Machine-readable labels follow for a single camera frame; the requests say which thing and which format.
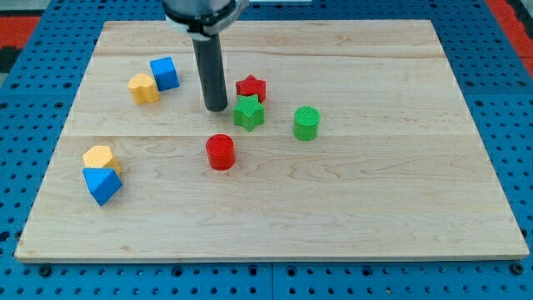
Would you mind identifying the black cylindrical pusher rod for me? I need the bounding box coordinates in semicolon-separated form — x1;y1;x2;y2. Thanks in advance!
193;34;227;112

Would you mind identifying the blue cube block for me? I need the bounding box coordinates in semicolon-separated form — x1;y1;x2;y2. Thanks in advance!
150;57;180;91

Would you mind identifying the red star block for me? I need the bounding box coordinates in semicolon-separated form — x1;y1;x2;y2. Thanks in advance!
236;74;267;103

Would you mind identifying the green star block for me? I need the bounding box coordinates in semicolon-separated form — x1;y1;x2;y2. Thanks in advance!
232;94;265;132

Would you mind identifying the yellow heart block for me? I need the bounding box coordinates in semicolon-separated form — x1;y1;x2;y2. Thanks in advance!
127;73;160;105

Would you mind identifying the red cylinder block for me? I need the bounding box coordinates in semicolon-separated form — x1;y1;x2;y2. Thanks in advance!
206;133;236;171

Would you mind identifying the green cylinder block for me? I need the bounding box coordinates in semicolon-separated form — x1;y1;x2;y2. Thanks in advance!
292;106;321;141

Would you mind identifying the yellow hexagon block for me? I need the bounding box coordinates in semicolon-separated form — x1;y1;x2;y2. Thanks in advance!
82;145;122;175

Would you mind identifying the light wooden board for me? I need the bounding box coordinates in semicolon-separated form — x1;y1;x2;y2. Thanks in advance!
15;20;529;263

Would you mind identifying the blue triangle block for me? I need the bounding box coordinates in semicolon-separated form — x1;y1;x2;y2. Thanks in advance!
82;167;122;206

